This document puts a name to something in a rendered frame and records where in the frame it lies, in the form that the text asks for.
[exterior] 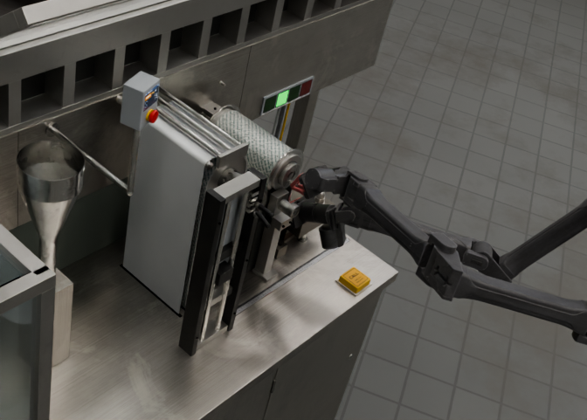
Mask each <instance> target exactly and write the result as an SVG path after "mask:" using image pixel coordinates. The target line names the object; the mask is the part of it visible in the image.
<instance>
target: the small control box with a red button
mask: <svg viewBox="0 0 587 420"><path fill-rule="evenodd" d="M159 86H160V79H158V78H157V77H154V76H152V75H150V74H147V73H145V72H138V73H137V74H136V75H135V76H134V77H133V78H131V79H130V80H128V81H127V82H126V83H124V85H123V94H122V103H121V121H120V123H121V124H124V125H126V126H128V127H131V128H133V129H135V130H138V131H140V130H142V129H143V128H144V127H145V126H146V125H147V124H149V123H155V122H156V120H157V118H158V114H159V113H158V111H157V110H156V108H157V101H158V93H159Z"/></svg>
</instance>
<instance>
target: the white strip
mask: <svg viewBox="0 0 587 420"><path fill-rule="evenodd" d="M211 159H212V158H210V157H209V156H208V155H207V154H206V153H204V152H203V151H201V150H200V149H199V148H197V147H196V146H194V145H193V144H192V143H190V142H189V141H187V140H186V139H184V138H183V137H182V136H181V135H180V134H178V133H177V132H175V131H174V130H173V129H171V128H170V127H168V126H167V125H166V124H164V123H163V122H161V121H160V120H158V119H157V120H156V122H155V123H149V124H147V125H146V126H145V127H144V128H143V129H142V130H141V133H140V141H139V149H138V157H137V165H136V173H135V187H134V194H133V195H132V196H130V204H129V212H128V227H127V236H126V243H125V251H124V259H123V264H121V265H120V267H121V268H123V269H124V270H125V271H126V272H127V273H129V274H130V275H131V276H132V277H133V278H134V279H136V280H137V281H138V282H139V283H140V284H142V285H143V286H144V287H145V288H146V289H147V290H149V291H150V292H151V293H152V294H153V295H155V296H156V297H157V298H158V299H159V300H160V301H161V302H162V303H163V304H164V305H165V306H167V307H168V308H169V309H170V310H171V311H172V312H174V313H175V314H176V315H177V316H178V317H180V318H181V317H182V315H181V314H180V313H179V311H180V306H181V301H182V296H183V286H184V281H185V276H186V271H187V265H188V260H189V255H190V246H191V240H192V235H193V231H194V225H195V220H196V214H197V206H198V200H199V195H200V189H201V185H202V180H203V174H204V168H207V169H208V170H210V169H211V168H212V167H213V163H212V162H211V161H210V160H211Z"/></svg>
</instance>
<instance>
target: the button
mask: <svg viewBox="0 0 587 420"><path fill-rule="evenodd" d="M339 281H340V282H341V283H342V284H344V285H345V286H346V287H347V288H348V289H350V290H351V291H352V292H354V293H358V292H359V291H361V290H362V289H363V288H364V287H365V286H367V285H368V284H369V283H370V278H369V277H368V276H366V275H365V274H363V273H362V272H360V271H359V270H358V269H356V268H355V267H354V266H353V267H352V268H351V269H349V270H348V271H346V272H345V273H344V274H342V275H341V276H340V278H339Z"/></svg>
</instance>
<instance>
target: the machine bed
mask: <svg viewBox="0 0 587 420"><path fill-rule="evenodd" d="M321 226H322V224H321V225H320V226H318V227H316V228H315V229H313V230H311V231H310V232H309V233H308V234H307V242H305V243H302V242H300V241H298V240H297V237H294V238H292V239H290V240H289V241H287V242H286V244H288V246H287V251H286V254H285V255H283V256H281V257H280V258H278V259H275V258H274V259H273V265H272V268H273V269H274V270H275V271H276V272H277V273H278V276H277V277H275V278H273V279H271V280H270V281H268V282H267V283H266V282H265V281H264V280H263V279H261V278H260V277H259V276H258V275H256V274H255V273H254V272H253V271H252V270H250V271H249V272H246V273H245V278H244V283H243V286H242V290H241V294H240V298H239V302H238V306H240V305H241V304H243V303H244V302H246V301H247V300H249V299H250V298H251V297H253V296H255V295H256V294H258V293H260V292H261V291H263V290H264V289H266V288H267V287H269V286H270V285H272V284H273V283H275V282H276V281H278V280H279V279H281V278H283V277H284V276H286V275H287V274H288V273H290V272H292V271H293V270H295V269H296V268H298V267H299V266H301V265H303V264H305V263H306V262H307V261H308V260H310V259H311V258H313V257H315V256H316V255H318V254H319V253H321V252H323V251H325V250H326V249H323V248H322V246H321V238H320V232H319V228H320V227H321ZM345 237H346V238H348V239H350V241H349V242H347V243H346V244H345V245H344V246H342V247H340V248H339V249H337V250H336V251H333V252H332V253H330V254H329V255H327V256H326V257H325V258H323V259H322V260H320V261H319V262H317V263H316V264H314V265H312V266H311V267H309V268H308V269H306V271H304V272H302V273H300V274H299V275H297V276H296V277H294V278H293V279H291V280H289V281H288V282H286V284H284V285H283V286H281V287H279V288H278V289H276V290H275V291H273V292H272V293H270V294H268V295H266V296H265V297H264V298H263V299H261V300H259V301H258V302H256V303H255V304H253V305H252V306H250V307H248V308H247V309H246V310H244V311H243V312H242V313H240V314H238V315H237V316H236V317H235V321H234V324H233V329H232V330H230V331H229V332H228V331H225V332H224V333H222V334H220V335H219V336H218V337H217V338H215V339H214V340H212V341H210V342H209V343H207V344H206V345H204V346H203V347H201V348H199V349H198V350H197V351H196V353H195V354H194V355H192V356H189V355H188V354H187V353H186V352H185V351H184V350H183V349H181V348H180V347H179V346H178V344H179V340H180V334H181V329H182V324H183V315H184V310H185V308H184V307H183V306H180V311H179V313H180V314H181V315H182V317H181V318H180V317H178V316H177V315H176V314H175V313H174V312H172V311H171V310H170V309H169V308H168V307H167V306H165V305H164V304H163V303H162V302H161V301H160V300H159V299H158V298H157V297H156V296H155V295H153V294H152V293H151V292H150V291H149V290H147V289H146V288H145V287H144V286H143V285H142V284H140V283H139V282H138V281H137V280H136V279H134V278H133V277H132V276H131V275H130V274H129V273H127V272H126V271H125V270H124V269H123V268H121V267H120V265H121V264H123V259H124V251H125V243H126V237H124V238H121V239H119V240H117V241H115V242H113V243H111V244H109V245H108V246H106V247H104V248H102V249H100V250H98V251H96V252H94V253H92V254H90V255H88V256H86V257H84V258H82V259H80V260H78V261H76V262H74V263H72V264H70V265H68V266H66V267H64V268H63V269H61V270H60V271H61V272H62V273H63V274H64V275H65V276H66V277H68V278H69V279H70V280H71V281H72V282H73V306H72V320H71V334H70V348H69V357H68V358H66V359H65V360H63V361H62V362H60V363H58V364H57V365H55V366H53V367H52V383H51V402H50V420H210V419H212V418H213V417H214V416H215V415H216V414H218V413H219V412H220V411H222V410H223V409H225V408H226V407H227V406H229V405H230V404H231V403H233V402H234V401H236V400H237V399H238V398H240V397H241V396H242V395H243V394H244V393H246V392H247V391H248V390H250V389H251V388H253V387H254V386H255V385H257V384H258V383H259V382H261V381H262V380H264V379H265V378H266V377H268V376H269V375H270V374H271V373H272V372H274V371H275V370H276V369H278V368H279V367H281V366H282V365H283V364H285V363H286V362H287V361H289V360H290V359H292V358H293V357H294V356H296V355H297V354H298V353H299V352H300V351H302V350H303V349H304V348H306V347H307V346H309V345H310V344H311V343H313V342H314V341H316V340H317V339H318V338H320V337H321V336H322V335H324V334H325V333H326V332H327V331H328V330H330V329H331V328H332V327H334V326H335V325H337V324H338V323H339V322H341V321H342V320H344V319H345V318H346V317H348V316H349V315H350V314H352V313H353V312H354V311H355V310H356V309H358V308H359V307H360V306H362V305H363V304H365V303H366V302H367V301H369V300H370V299H372V298H373V297H374V296H376V295H377V294H378V293H380V292H381V291H382V290H383V289H384V288H386V287H387V286H389V285H390V284H391V283H393V282H394V281H395V280H396V278H397V275H398V271H397V270H395V269H394V268H393V267H391V266H390V265H388V264H387V263H385V262H384V261H382V260H381V259H380V258H379V257H377V256H376V255H375V254H373V253H372V252H370V251H369V250H367V249H366V248H365V247H363V246H362V245H360V244H359V243H357V242H356V241H355V240H354V239H353V238H351V237H349V236H348V235H347V234H345ZM353 266H354V267H355V268H356V269H358V270H359V271H360V272H362V273H363V274H365V275H366V276H368V277H369V278H370V283H371V284H372V285H371V286H370V287H368V288H367V289H365V290H364V291H363V292H361V293H360V294H358V295H357V296H355V295H354V294H353V293H351V292H350V291H348V290H347V289H346V288H344V287H343V286H341V285H340V284H339V283H337V282H336V280H337V279H339V278H340V276H341V275H342V274H344V273H345V272H346V271H348V270H349V269H351V268H352V267H353Z"/></svg>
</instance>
